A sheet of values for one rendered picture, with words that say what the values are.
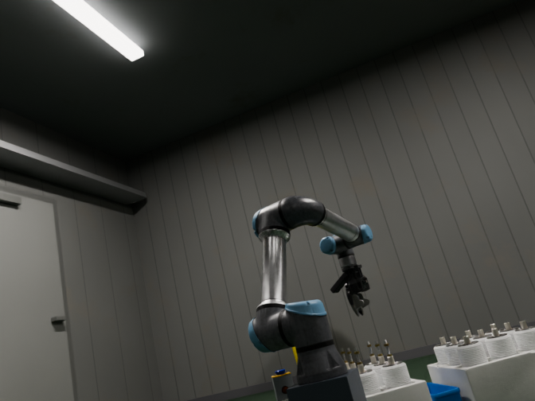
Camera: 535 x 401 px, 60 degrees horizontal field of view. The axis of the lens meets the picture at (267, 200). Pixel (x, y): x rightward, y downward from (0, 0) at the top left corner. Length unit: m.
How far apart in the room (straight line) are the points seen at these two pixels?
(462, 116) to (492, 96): 0.32
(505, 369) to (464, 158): 3.06
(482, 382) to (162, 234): 4.21
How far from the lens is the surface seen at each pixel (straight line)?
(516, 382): 1.98
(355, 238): 1.90
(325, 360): 1.40
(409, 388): 1.82
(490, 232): 4.64
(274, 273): 1.57
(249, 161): 5.17
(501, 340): 2.00
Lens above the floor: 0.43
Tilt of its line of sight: 17 degrees up
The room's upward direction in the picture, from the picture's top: 14 degrees counter-clockwise
